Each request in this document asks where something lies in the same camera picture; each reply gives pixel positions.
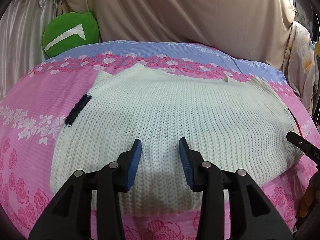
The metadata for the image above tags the green round pillow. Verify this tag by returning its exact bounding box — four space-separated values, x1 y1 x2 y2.
42 10 100 58

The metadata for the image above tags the beige curtain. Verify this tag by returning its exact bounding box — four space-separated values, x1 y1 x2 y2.
60 0 295 69

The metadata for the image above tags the floral cream fabric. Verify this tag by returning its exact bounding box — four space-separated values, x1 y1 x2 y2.
281 21 319 114

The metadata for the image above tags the pink floral bed quilt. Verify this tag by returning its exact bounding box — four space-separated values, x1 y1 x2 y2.
1 41 319 237

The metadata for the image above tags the silver satin curtain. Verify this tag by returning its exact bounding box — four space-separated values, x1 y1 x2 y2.
1 0 60 98

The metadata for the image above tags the white knitted sweater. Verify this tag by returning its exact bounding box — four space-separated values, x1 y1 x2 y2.
50 64 302 216

